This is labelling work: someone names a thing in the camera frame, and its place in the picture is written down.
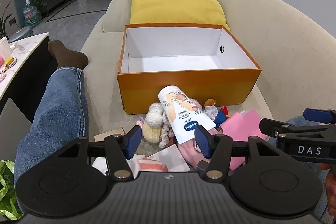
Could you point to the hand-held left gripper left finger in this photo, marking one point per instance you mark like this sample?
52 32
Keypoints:
134 140

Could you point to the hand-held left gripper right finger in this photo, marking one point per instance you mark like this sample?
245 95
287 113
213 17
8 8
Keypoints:
200 140

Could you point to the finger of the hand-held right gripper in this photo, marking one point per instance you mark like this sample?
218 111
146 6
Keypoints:
273 126
317 115

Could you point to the dark grey case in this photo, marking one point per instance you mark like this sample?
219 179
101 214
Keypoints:
202 166

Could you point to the cream crochet bunny doll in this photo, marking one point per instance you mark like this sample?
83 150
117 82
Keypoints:
156 121

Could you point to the red panda plush blue outfit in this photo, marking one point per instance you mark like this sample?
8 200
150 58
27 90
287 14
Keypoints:
211 111

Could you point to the white Vaseline tube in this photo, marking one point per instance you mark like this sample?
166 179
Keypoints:
178 113

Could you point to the orange cardboard box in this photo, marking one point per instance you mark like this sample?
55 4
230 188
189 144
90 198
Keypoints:
183 90

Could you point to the person's right hand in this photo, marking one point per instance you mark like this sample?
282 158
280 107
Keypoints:
330 187

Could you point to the person's right leg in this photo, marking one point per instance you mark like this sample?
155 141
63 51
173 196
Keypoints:
294 121

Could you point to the person's leg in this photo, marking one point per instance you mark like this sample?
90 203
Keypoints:
52 119
294 121

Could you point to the pink striped sock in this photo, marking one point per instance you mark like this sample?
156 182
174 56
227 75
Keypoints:
153 165

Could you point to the white card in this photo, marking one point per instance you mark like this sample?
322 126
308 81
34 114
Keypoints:
168 158

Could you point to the white cloth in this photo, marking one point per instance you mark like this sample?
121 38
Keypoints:
101 164

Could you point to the beige sofa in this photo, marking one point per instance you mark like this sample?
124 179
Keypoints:
275 43

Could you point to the person's left leg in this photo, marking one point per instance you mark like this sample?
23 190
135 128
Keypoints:
52 119

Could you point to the brown sock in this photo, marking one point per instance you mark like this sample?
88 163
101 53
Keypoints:
67 54

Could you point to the grey board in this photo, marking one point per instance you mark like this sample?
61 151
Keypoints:
11 124

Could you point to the green plastic bag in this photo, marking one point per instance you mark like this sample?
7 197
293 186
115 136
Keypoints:
6 187

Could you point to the white marble coffee table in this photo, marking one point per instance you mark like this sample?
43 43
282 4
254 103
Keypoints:
25 49

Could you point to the yellow pillow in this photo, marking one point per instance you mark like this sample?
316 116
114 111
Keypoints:
173 1

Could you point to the yellow round trinket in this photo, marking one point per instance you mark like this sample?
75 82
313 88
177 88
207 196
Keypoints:
11 61

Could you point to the grey round bin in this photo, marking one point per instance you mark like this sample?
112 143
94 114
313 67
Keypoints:
21 33

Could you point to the white cup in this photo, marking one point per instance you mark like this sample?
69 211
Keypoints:
4 47

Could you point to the clear water jug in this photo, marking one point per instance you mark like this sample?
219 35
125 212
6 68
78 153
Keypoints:
31 14

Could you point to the long leaf potted plant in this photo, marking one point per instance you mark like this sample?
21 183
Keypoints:
3 23

